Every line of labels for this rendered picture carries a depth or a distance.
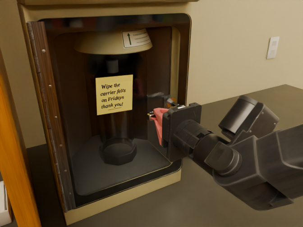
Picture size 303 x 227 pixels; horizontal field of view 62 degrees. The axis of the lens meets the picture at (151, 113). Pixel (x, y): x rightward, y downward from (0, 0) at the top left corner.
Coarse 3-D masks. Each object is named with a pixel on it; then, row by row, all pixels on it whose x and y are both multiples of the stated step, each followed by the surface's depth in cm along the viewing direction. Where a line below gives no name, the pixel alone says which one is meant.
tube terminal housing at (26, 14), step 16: (32, 16) 39; (48, 16) 41; (64, 16) 42; (80, 16) 43; (32, 64) 45; (48, 144) 54; (176, 176) 71; (128, 192) 64; (144, 192) 67; (80, 208) 58; (96, 208) 61
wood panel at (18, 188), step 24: (0, 48) 72; (0, 72) 40; (0, 96) 33; (0, 120) 34; (0, 144) 36; (24, 144) 81; (0, 168) 37; (24, 168) 43; (24, 192) 40; (24, 216) 42
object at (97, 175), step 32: (64, 32) 42; (96, 32) 44; (128, 32) 47; (160, 32) 50; (64, 64) 43; (96, 64) 46; (128, 64) 49; (160, 64) 53; (64, 96) 46; (160, 96) 56; (64, 128) 48; (96, 128) 51; (128, 128) 55; (96, 160) 54; (128, 160) 58; (160, 160) 63; (96, 192) 58
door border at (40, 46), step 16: (32, 48) 40; (48, 48) 41; (48, 64) 42; (48, 80) 43; (48, 96) 44; (48, 112) 45; (48, 128) 46; (64, 144) 49; (64, 160) 50; (64, 176) 52; (64, 192) 53
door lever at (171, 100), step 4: (168, 100) 57; (172, 100) 57; (168, 104) 57; (172, 104) 56; (176, 104) 55; (168, 108) 53; (148, 112) 51; (152, 112) 51; (148, 116) 51; (152, 116) 51; (152, 120) 51
